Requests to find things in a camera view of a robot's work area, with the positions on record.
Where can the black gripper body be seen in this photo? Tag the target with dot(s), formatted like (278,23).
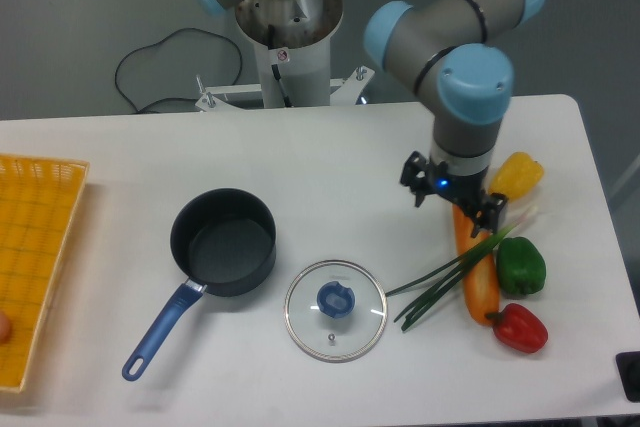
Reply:
(464,191)

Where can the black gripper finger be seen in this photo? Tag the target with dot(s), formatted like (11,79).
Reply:
(486,212)
(415,176)

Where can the green onion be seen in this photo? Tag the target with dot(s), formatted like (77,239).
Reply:
(446,277)

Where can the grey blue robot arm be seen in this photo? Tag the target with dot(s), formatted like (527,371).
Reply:
(440,53)

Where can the yellow bell pepper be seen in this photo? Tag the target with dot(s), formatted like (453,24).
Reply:
(517,176)

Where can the green bell pepper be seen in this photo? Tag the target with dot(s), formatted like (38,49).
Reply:
(521,268)

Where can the orange baguette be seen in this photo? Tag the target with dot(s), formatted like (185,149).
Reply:
(480,285)

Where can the red bell pepper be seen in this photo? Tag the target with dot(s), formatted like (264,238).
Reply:
(518,328)

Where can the glass pot lid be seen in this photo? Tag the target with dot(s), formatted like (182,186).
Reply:
(335,311)

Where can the black corner object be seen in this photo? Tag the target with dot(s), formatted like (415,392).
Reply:
(628,364)

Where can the yellow woven basket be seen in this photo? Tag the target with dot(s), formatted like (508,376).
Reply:
(39,199)

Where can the orange item in basket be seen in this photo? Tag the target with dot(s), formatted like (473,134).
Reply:
(5,327)

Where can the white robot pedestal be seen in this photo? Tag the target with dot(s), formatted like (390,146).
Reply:
(292,47)

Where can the dark saucepan blue handle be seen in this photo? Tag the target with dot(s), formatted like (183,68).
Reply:
(224,241)

